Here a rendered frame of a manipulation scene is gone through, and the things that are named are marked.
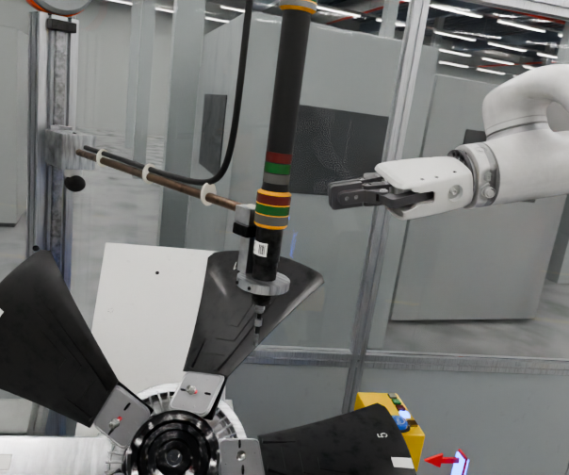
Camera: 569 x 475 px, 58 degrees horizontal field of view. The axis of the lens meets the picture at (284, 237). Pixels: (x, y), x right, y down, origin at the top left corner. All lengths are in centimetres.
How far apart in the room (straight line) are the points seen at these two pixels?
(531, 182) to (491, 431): 132
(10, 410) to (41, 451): 10
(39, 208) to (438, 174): 88
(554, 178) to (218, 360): 52
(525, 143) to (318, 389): 109
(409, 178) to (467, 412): 129
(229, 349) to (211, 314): 9
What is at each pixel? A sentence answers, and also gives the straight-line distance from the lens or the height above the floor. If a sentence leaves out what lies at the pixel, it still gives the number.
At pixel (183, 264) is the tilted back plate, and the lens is 109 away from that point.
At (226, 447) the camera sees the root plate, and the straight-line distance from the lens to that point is 82.
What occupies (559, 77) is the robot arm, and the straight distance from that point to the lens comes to 67.
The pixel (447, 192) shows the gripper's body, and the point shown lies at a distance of 65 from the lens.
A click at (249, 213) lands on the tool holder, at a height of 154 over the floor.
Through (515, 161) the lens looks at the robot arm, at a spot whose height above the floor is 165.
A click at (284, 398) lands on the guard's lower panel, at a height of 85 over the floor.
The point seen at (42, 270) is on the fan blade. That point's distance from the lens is 81.
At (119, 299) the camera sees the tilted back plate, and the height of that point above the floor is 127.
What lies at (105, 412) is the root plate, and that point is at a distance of 81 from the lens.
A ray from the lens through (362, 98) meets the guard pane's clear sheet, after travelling 141.
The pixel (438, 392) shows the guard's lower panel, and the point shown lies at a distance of 176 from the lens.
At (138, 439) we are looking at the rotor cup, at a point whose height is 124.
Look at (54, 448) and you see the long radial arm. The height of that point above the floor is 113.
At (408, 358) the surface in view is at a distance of 165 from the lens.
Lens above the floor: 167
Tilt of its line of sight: 14 degrees down
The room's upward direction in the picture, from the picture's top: 8 degrees clockwise
